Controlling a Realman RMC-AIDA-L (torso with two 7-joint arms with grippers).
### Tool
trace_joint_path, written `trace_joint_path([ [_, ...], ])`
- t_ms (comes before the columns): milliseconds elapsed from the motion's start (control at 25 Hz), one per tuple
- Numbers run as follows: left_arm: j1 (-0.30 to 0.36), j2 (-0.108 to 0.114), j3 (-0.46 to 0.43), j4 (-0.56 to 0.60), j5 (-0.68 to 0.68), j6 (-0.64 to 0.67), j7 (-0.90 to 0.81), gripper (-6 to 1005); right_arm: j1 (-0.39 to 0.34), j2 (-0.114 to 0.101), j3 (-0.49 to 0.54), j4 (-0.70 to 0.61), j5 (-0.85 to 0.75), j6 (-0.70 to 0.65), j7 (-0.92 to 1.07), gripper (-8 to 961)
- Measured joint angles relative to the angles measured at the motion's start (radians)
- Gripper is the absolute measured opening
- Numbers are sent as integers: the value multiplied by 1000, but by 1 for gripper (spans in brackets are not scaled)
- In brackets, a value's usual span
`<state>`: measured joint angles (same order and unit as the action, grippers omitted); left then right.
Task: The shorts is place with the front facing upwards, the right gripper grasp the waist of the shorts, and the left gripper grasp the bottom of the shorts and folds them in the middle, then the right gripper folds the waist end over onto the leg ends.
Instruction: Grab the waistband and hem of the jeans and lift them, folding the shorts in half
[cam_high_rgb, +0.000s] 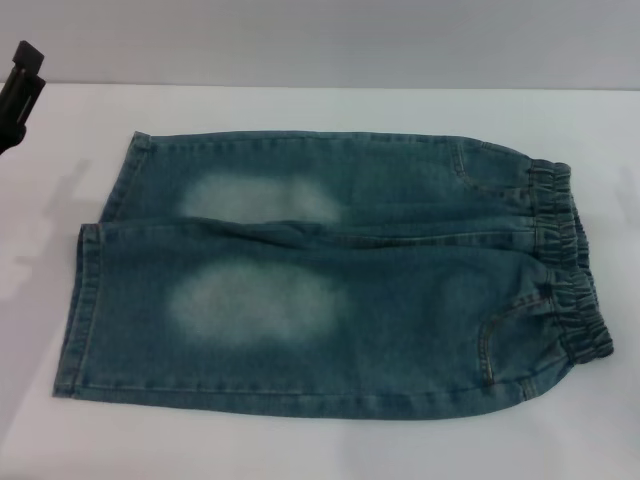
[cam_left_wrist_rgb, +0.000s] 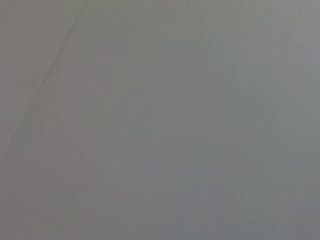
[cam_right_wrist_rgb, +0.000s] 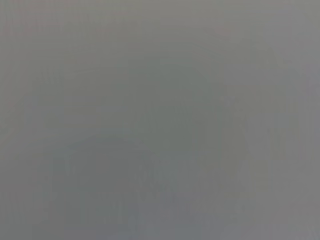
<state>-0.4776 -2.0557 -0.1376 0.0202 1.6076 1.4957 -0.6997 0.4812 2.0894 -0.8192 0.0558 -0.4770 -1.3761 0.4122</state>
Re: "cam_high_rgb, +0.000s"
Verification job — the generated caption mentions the blue denim shorts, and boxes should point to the blue denim shorts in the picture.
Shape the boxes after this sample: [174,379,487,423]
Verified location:
[51,130,615,420]

